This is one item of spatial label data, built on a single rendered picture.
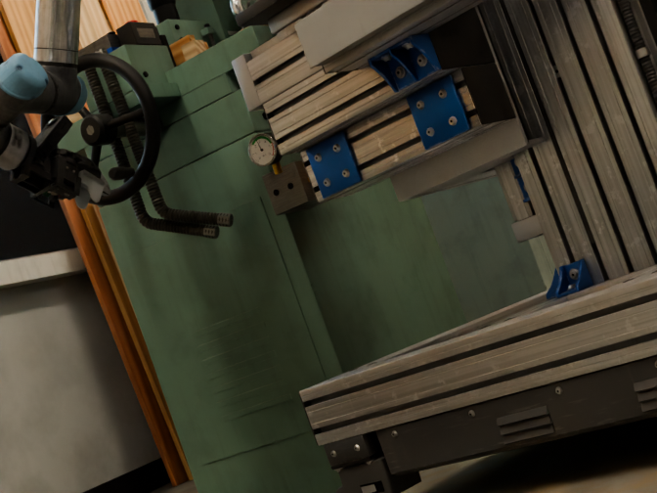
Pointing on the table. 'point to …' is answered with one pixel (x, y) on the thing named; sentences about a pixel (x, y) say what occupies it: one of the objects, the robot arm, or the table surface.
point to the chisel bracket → (173, 28)
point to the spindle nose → (163, 10)
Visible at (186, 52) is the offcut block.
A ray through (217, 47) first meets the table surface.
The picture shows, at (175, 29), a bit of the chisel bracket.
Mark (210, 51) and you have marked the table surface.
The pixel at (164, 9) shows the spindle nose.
